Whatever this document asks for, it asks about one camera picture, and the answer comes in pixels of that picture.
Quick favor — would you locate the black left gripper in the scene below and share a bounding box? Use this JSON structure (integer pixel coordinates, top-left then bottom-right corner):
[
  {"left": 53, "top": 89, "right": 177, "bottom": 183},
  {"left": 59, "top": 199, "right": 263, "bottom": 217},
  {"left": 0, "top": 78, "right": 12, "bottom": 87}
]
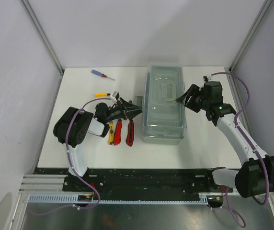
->
[{"left": 104, "top": 98, "right": 142, "bottom": 123}]

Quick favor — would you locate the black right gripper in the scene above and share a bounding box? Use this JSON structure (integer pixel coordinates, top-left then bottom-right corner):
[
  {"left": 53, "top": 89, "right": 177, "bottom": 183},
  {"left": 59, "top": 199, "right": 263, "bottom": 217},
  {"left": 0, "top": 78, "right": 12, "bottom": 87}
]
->
[{"left": 176, "top": 85, "right": 209, "bottom": 114}]

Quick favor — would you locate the green toolbox with clear lid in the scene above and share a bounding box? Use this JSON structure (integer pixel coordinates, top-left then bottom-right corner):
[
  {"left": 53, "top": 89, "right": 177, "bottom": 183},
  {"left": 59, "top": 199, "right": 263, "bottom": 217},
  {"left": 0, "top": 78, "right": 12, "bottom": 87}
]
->
[{"left": 141, "top": 62, "right": 186, "bottom": 145}]

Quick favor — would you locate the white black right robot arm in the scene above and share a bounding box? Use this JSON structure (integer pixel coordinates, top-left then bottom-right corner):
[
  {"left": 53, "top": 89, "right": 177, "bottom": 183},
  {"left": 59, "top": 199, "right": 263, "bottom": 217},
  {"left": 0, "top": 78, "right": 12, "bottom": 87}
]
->
[{"left": 176, "top": 81, "right": 274, "bottom": 198}]

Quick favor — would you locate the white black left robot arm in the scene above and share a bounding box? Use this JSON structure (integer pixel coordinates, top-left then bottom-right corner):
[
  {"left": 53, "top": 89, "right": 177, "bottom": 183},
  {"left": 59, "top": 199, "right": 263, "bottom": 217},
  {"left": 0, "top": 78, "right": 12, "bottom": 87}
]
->
[{"left": 53, "top": 97, "right": 142, "bottom": 192}]

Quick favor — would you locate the red black utility knife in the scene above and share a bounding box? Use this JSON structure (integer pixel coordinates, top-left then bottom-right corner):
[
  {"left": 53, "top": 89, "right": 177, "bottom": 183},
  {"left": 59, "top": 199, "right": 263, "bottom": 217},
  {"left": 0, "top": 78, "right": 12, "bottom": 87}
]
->
[{"left": 126, "top": 119, "right": 135, "bottom": 147}]

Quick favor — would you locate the yellow utility knife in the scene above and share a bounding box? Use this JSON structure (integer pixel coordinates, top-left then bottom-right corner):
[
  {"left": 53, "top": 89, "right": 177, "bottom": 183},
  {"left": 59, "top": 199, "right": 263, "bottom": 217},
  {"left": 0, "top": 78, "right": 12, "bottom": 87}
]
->
[{"left": 108, "top": 121, "right": 114, "bottom": 145}]

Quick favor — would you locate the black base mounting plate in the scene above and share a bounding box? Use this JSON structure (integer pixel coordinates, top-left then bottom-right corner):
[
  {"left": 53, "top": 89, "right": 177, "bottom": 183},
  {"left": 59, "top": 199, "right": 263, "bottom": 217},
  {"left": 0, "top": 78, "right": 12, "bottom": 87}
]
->
[{"left": 33, "top": 167, "right": 233, "bottom": 192}]

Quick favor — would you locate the yellow handled screwdriver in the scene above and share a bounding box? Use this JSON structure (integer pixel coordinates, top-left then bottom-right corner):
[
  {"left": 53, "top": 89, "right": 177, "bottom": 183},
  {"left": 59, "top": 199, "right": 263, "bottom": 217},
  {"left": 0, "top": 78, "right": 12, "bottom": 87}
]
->
[{"left": 94, "top": 93, "right": 111, "bottom": 97}]

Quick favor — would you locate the blue handled screwdriver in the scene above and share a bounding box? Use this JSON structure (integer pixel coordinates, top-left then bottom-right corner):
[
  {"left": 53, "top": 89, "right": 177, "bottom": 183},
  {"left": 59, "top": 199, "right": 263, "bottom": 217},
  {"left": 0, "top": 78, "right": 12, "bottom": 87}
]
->
[{"left": 91, "top": 69, "right": 115, "bottom": 81}]

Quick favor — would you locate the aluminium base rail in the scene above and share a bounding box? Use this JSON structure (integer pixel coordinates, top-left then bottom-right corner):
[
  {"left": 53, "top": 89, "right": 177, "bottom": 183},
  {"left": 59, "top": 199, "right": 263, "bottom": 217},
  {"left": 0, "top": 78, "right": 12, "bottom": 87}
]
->
[{"left": 19, "top": 174, "right": 66, "bottom": 193}]

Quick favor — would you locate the aluminium frame post left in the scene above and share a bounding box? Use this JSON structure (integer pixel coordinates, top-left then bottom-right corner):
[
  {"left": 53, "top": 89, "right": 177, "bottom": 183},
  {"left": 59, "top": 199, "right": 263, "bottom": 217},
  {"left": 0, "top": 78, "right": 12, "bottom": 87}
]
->
[{"left": 19, "top": 0, "right": 64, "bottom": 74}]

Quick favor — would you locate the aluminium frame post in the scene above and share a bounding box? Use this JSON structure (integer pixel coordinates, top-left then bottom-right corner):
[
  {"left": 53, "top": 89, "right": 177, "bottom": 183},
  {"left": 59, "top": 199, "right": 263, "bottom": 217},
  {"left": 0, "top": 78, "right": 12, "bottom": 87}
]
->
[
  {"left": 229, "top": 0, "right": 274, "bottom": 72},
  {"left": 19, "top": 0, "right": 64, "bottom": 74}
]

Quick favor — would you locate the aluminium frame post right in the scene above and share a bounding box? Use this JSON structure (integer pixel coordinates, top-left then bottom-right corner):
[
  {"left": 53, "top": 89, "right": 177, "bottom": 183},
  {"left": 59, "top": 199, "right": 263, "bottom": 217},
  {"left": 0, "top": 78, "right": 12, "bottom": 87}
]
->
[{"left": 229, "top": 0, "right": 274, "bottom": 72}]

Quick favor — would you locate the grey slotted cable duct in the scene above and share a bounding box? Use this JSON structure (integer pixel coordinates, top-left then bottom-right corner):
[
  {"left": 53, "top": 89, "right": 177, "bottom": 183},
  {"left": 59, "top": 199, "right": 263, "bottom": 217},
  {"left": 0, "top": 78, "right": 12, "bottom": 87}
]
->
[{"left": 27, "top": 193, "right": 222, "bottom": 205}]

